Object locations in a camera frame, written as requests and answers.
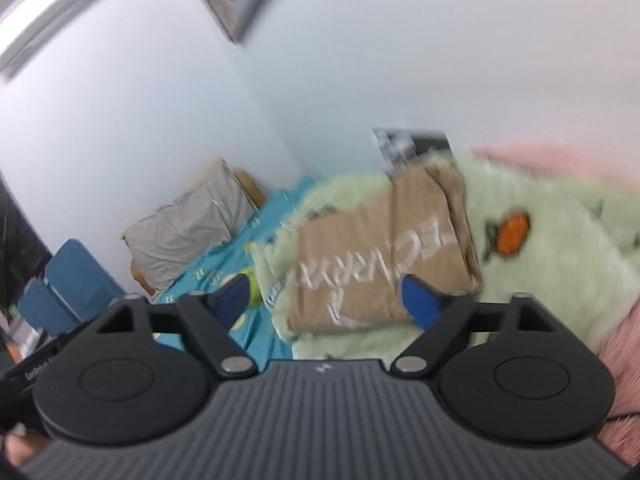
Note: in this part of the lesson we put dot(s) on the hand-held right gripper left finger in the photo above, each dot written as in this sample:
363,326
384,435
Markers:
235,297

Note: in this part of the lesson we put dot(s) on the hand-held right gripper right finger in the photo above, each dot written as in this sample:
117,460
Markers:
420,305

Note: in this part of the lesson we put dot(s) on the tan printed t-shirt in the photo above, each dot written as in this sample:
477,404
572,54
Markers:
380,260

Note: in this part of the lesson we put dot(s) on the person's left hand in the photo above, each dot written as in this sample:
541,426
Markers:
22,447

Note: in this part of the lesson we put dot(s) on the green plush toy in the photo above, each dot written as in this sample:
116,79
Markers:
254,287

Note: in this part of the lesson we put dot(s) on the teal printed bed sheet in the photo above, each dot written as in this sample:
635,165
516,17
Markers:
210,270

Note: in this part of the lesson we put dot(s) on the blue covered chair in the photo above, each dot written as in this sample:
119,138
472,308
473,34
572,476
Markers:
40,305
80,270

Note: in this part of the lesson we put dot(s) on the grey pillow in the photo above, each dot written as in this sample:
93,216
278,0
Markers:
190,225

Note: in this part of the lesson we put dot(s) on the light green fleece blanket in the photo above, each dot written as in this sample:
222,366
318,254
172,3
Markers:
550,270

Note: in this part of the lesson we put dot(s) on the dark window with grille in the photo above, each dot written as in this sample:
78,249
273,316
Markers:
15,240

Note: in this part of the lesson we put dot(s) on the black and white printed object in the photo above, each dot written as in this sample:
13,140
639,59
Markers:
400,147

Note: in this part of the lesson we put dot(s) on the white air conditioner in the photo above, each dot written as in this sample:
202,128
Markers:
60,5

